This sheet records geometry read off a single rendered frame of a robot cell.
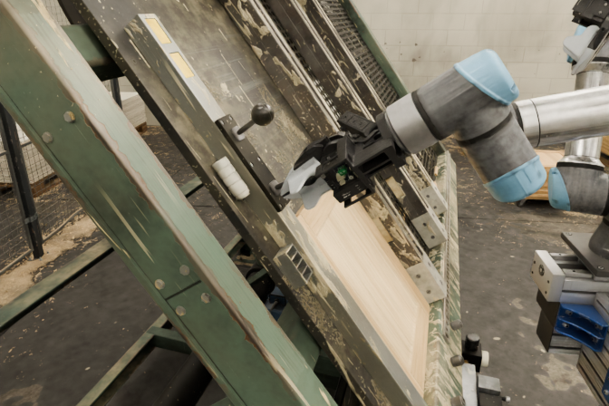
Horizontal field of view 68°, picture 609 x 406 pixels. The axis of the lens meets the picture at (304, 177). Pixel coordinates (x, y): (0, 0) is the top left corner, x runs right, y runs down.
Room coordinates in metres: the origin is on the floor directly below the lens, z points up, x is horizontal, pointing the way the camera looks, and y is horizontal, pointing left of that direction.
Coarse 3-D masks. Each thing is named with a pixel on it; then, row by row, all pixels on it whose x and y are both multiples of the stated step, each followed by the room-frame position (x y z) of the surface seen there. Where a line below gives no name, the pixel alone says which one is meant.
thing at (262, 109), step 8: (256, 104) 0.71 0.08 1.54; (264, 104) 0.71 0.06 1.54; (256, 112) 0.70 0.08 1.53; (264, 112) 0.70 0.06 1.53; (272, 112) 0.71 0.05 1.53; (256, 120) 0.70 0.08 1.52; (264, 120) 0.70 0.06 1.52; (272, 120) 0.71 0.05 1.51; (232, 128) 0.78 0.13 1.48; (240, 128) 0.77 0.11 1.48; (248, 128) 0.75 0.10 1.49; (240, 136) 0.78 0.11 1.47
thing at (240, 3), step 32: (224, 0) 1.23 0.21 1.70; (256, 0) 1.26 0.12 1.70; (256, 32) 1.21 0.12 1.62; (288, 64) 1.18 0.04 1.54; (288, 96) 1.18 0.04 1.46; (320, 96) 1.21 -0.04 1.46; (320, 128) 1.16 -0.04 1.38; (384, 192) 1.16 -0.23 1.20; (384, 224) 1.10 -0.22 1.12; (416, 256) 1.08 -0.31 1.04
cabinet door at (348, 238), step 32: (320, 224) 0.87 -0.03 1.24; (352, 224) 1.00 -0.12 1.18; (352, 256) 0.89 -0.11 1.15; (384, 256) 1.03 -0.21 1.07; (352, 288) 0.80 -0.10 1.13; (384, 288) 0.92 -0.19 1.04; (416, 288) 1.06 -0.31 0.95; (384, 320) 0.83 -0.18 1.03; (416, 320) 0.94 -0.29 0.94; (416, 352) 0.84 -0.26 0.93; (416, 384) 0.75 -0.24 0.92
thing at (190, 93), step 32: (128, 32) 0.82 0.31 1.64; (160, 64) 0.80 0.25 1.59; (192, 96) 0.78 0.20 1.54; (256, 192) 0.75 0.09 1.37; (288, 224) 0.74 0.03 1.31; (320, 256) 0.75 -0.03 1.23; (320, 288) 0.71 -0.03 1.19; (352, 320) 0.69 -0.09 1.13; (384, 352) 0.70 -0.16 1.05; (384, 384) 0.67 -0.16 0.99
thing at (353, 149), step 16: (384, 112) 0.60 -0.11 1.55; (384, 128) 0.57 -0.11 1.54; (336, 144) 0.62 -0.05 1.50; (352, 144) 0.61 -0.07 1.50; (368, 144) 0.59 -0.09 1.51; (384, 144) 0.56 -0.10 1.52; (336, 160) 0.59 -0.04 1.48; (352, 160) 0.57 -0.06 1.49; (368, 160) 0.56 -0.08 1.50; (384, 160) 0.55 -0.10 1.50; (400, 160) 0.55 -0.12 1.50; (320, 176) 0.59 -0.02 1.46; (336, 176) 0.58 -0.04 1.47; (352, 176) 0.57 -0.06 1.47; (368, 176) 0.58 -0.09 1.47; (336, 192) 0.58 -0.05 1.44; (352, 192) 0.57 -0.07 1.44; (368, 192) 0.57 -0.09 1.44
